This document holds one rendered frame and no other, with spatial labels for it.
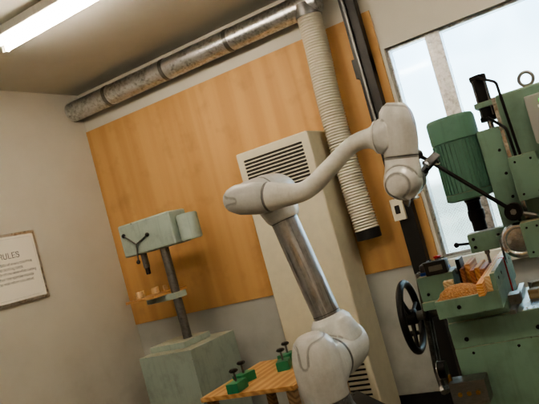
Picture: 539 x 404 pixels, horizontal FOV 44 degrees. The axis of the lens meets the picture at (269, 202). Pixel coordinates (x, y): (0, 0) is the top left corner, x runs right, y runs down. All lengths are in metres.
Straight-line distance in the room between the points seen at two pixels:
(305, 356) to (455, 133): 0.95
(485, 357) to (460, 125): 0.81
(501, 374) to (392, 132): 0.94
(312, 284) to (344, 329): 0.19
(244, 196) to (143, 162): 2.82
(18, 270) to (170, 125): 1.43
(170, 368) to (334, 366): 2.25
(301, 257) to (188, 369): 2.03
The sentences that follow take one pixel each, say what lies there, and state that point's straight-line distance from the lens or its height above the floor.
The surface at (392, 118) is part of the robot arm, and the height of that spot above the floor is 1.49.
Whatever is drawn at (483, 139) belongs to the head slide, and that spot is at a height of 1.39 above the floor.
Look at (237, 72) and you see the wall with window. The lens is 4.51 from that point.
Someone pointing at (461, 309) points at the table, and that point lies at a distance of 2.27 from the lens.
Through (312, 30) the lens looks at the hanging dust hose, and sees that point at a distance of 4.10.
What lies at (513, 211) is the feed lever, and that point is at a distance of 2.36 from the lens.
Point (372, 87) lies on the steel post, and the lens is 4.01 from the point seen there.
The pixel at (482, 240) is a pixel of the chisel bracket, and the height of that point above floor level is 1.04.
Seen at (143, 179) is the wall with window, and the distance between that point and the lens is 4.98.
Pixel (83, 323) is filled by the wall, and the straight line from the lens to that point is 4.88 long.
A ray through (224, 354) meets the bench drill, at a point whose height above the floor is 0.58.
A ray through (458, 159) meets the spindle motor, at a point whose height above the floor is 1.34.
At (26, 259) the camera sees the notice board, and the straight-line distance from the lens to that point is 4.64.
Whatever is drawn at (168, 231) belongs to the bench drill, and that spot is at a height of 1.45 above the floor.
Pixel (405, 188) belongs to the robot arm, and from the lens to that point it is 1.92.
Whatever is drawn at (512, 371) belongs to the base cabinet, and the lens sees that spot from 2.41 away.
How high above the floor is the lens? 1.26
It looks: 3 degrees up
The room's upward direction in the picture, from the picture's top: 15 degrees counter-clockwise
